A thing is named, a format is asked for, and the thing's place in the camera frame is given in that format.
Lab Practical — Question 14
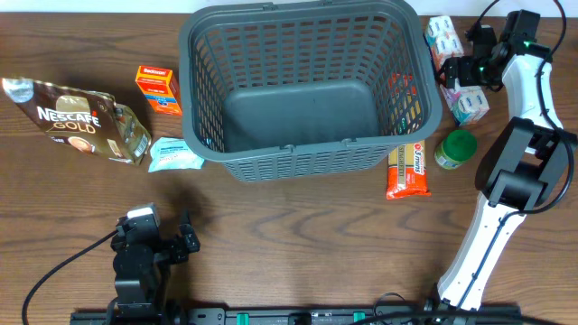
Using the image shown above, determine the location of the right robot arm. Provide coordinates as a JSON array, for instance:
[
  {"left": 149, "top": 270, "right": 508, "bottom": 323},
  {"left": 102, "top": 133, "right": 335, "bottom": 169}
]
[{"left": 437, "top": 10, "right": 577, "bottom": 311}]

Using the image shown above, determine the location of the black cable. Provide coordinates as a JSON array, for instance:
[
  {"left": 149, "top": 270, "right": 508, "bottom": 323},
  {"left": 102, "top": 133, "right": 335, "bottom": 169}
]
[
  {"left": 469, "top": 0, "right": 575, "bottom": 216},
  {"left": 21, "top": 228, "right": 119, "bottom": 325}
]

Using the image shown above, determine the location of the dark grey plastic basket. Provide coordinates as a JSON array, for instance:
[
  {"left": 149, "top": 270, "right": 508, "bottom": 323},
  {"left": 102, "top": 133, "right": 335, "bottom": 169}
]
[{"left": 179, "top": 1, "right": 443, "bottom": 182}]

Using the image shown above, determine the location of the Nescafe Gold coffee pouch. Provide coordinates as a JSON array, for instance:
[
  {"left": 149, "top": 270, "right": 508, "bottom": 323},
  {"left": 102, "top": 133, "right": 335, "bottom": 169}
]
[{"left": 2, "top": 78, "right": 152, "bottom": 165}]

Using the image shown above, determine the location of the orange Redoxon box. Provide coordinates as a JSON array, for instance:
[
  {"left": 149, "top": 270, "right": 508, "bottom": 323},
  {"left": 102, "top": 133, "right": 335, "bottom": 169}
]
[{"left": 135, "top": 65, "right": 182, "bottom": 116}]

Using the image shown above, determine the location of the green lid glass jar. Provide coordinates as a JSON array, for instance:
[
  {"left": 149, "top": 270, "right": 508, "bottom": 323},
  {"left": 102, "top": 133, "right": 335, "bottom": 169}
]
[{"left": 434, "top": 129, "right": 477, "bottom": 170}]

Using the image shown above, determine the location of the Kleenex tissue multipack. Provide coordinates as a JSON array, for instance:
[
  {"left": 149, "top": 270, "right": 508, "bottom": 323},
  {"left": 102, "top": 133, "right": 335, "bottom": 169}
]
[{"left": 424, "top": 15, "right": 489, "bottom": 126}]

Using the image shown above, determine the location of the left black cable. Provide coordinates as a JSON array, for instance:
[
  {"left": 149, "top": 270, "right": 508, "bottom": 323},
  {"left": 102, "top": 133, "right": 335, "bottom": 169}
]
[{"left": 21, "top": 228, "right": 119, "bottom": 325}]

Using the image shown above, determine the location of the San Remo spaghetti packet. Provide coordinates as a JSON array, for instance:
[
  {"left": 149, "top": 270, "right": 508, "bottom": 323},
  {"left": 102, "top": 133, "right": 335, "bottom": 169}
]
[{"left": 386, "top": 71, "right": 433, "bottom": 201}]

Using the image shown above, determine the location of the right black cable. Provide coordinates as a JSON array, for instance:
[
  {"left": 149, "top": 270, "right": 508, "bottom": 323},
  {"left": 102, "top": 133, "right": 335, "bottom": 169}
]
[{"left": 469, "top": 0, "right": 575, "bottom": 216}]

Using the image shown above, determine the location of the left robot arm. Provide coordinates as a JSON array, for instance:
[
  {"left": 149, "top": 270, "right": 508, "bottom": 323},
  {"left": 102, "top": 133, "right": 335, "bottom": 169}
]
[{"left": 105, "top": 203, "right": 200, "bottom": 324}]

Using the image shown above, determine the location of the light blue wipes pack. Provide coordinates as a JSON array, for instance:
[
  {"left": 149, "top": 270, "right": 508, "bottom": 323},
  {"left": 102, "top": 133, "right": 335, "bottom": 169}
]
[{"left": 148, "top": 137, "right": 204, "bottom": 173}]

